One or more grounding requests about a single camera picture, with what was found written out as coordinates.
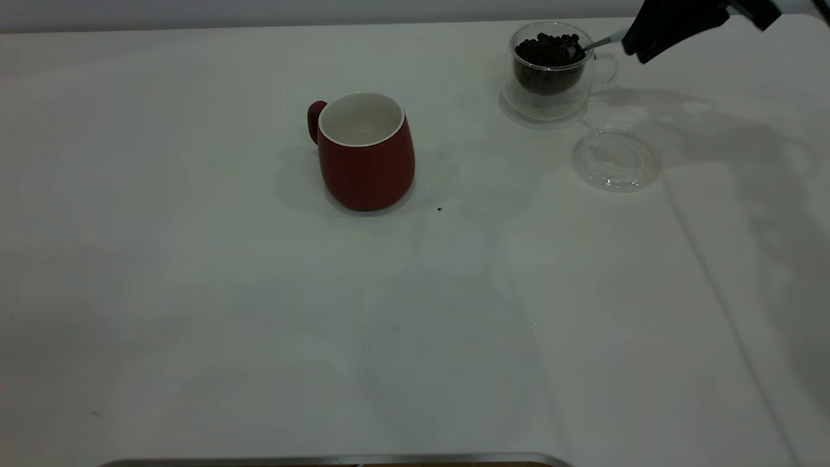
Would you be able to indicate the clear glass saucer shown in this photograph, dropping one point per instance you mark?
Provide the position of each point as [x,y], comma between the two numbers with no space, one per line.
[616,168]

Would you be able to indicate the silver metal bar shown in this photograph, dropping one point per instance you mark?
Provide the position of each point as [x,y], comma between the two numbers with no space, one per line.
[324,461]

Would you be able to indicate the coffee beans pile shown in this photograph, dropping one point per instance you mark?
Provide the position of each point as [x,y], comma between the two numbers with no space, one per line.
[541,58]

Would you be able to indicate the clear glass cup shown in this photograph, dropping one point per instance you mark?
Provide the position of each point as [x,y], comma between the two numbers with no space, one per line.
[548,104]

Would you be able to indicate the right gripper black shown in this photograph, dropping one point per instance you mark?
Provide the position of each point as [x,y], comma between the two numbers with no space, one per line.
[762,11]

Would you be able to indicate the red ceramic mug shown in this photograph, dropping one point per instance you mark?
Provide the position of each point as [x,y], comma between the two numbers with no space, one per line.
[366,175]

